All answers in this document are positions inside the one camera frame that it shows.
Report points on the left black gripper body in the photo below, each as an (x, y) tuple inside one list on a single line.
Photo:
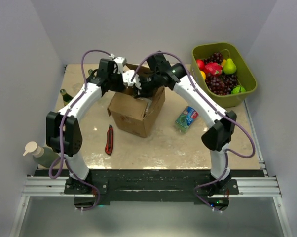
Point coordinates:
[(117, 82)]

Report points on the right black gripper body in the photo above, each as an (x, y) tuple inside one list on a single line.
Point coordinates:
[(148, 85)]

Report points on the brown cardboard express box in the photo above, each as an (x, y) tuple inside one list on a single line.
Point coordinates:
[(136, 115)]

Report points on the green blue tissue pack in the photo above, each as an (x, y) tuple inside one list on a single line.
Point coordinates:
[(186, 119)]

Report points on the red black utility knife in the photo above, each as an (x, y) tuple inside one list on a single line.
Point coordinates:
[(109, 142)]

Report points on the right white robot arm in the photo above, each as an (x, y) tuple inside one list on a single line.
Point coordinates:
[(220, 123)]

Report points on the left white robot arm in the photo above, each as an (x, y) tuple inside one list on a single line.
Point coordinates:
[(63, 132)]

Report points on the near green glass bottle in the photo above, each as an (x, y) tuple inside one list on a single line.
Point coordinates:
[(65, 97)]

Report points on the red apple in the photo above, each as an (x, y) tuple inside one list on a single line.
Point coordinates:
[(200, 64)]

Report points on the orange fruit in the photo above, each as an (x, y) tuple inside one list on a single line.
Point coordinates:
[(203, 75)]

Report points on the green plastic fruit bin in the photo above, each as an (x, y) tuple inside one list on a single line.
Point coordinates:
[(245, 76)]

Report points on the pink dragon fruit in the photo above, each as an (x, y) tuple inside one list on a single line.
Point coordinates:
[(214, 69)]

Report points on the lower dark grape bunch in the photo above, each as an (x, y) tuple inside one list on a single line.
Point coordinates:
[(221, 85)]

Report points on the dark grape bunch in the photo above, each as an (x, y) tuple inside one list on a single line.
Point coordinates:
[(214, 58), (221, 85)]

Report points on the upper dark grape bunch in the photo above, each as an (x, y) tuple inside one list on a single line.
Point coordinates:
[(214, 58)]

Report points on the green pear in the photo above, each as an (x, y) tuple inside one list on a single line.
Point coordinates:
[(229, 67)]

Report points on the green round fruit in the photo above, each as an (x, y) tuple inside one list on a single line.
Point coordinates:
[(238, 89)]

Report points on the beige pump dispenser bottle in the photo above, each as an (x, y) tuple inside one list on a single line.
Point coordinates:
[(43, 156)]

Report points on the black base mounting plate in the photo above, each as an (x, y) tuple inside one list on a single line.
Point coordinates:
[(102, 187)]

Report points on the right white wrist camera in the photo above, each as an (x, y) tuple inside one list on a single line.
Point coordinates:
[(131, 79)]

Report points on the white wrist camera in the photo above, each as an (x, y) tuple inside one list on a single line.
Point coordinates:
[(131, 79), (120, 61)]

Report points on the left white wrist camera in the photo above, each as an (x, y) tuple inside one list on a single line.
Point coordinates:
[(120, 61)]

